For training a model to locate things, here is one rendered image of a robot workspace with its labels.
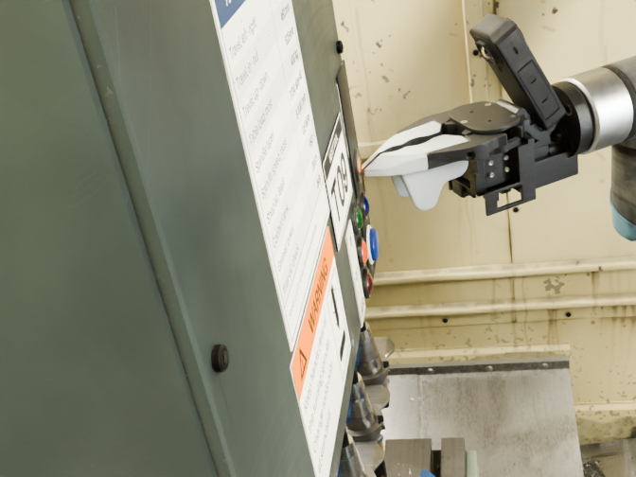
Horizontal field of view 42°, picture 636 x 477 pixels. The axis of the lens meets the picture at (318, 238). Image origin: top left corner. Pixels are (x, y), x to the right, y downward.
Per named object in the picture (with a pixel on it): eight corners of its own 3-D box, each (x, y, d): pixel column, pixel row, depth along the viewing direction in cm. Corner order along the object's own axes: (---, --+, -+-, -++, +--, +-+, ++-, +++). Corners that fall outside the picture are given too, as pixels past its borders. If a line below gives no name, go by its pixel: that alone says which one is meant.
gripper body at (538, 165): (483, 220, 74) (594, 180, 77) (475, 132, 70) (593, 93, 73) (440, 190, 81) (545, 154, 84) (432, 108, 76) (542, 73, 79)
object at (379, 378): (350, 365, 121) (347, 352, 120) (391, 364, 120) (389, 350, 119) (345, 394, 116) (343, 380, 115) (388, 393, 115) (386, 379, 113)
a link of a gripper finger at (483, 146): (436, 176, 70) (526, 146, 72) (434, 159, 69) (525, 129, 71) (411, 158, 74) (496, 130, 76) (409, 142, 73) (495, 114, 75)
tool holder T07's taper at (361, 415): (345, 406, 110) (338, 366, 107) (379, 407, 109) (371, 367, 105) (339, 430, 106) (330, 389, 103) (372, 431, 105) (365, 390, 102)
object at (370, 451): (385, 443, 105) (385, 438, 105) (382, 474, 101) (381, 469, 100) (331, 445, 107) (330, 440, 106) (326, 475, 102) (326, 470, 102)
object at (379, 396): (391, 386, 114) (390, 382, 114) (389, 413, 110) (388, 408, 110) (342, 389, 116) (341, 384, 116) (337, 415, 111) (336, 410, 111)
